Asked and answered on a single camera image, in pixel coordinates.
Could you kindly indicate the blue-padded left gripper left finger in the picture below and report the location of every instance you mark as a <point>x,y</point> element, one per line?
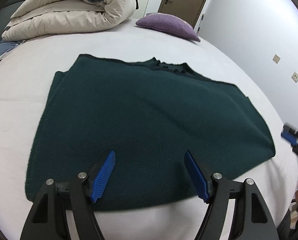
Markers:
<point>47,218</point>

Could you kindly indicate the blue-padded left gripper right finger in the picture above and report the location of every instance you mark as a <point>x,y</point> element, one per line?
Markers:
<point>251,218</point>

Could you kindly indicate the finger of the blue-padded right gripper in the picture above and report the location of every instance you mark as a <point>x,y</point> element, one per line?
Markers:
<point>288,133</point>

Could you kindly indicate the dark green knit sweater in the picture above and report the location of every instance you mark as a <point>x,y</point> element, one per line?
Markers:
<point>149,113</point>

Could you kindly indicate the purple cushion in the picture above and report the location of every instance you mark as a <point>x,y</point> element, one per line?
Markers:
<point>169,24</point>

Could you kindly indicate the blue pillow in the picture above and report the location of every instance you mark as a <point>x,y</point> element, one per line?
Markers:
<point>8,46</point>

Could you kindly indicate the beige folded duvet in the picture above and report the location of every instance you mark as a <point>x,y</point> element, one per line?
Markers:
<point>36,18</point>

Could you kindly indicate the lower wall socket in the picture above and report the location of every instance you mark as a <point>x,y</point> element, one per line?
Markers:
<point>295,77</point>

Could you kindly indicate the wall socket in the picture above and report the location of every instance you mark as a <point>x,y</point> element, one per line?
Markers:
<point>295,77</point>
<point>276,59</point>

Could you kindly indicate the upper wall socket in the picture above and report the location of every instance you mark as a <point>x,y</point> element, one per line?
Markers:
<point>276,59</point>

